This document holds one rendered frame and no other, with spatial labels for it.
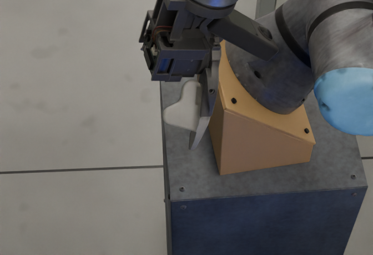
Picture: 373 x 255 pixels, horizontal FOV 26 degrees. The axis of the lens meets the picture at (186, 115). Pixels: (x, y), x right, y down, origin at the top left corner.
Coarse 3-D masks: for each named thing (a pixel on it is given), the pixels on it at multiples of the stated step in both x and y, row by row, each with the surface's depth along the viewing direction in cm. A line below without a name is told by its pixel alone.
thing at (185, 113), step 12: (192, 84) 99; (180, 96) 99; (192, 96) 99; (168, 108) 98; (180, 108) 99; (192, 108) 100; (168, 120) 99; (180, 120) 99; (192, 120) 100; (204, 120) 100; (192, 132) 102; (192, 144) 102
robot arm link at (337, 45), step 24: (336, 24) 102; (360, 24) 99; (312, 48) 104; (336, 48) 99; (360, 48) 97; (312, 72) 104; (336, 72) 97; (360, 72) 95; (336, 96) 96; (360, 96) 96; (336, 120) 100; (360, 120) 99
